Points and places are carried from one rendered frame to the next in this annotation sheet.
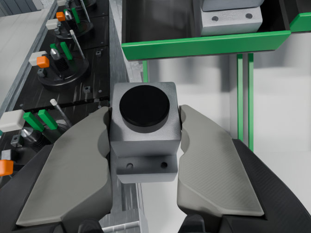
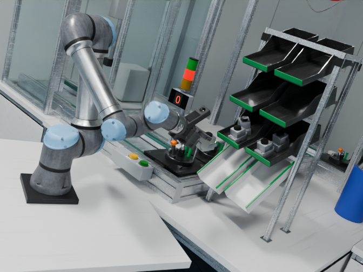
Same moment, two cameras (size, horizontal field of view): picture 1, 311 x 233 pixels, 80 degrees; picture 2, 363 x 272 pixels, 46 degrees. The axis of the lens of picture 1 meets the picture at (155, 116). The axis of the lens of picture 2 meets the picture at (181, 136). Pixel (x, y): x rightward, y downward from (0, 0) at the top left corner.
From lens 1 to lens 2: 1.63 m
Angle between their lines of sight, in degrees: 46
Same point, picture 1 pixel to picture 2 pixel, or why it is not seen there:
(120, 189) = (185, 178)
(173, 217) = (186, 209)
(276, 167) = (240, 239)
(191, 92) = (231, 167)
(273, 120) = (244, 194)
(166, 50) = (222, 137)
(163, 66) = (231, 156)
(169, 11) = not seen: hidden behind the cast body
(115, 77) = not seen: hidden behind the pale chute
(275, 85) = (255, 185)
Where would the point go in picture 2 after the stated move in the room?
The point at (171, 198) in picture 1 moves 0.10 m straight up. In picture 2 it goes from (192, 208) to (199, 188)
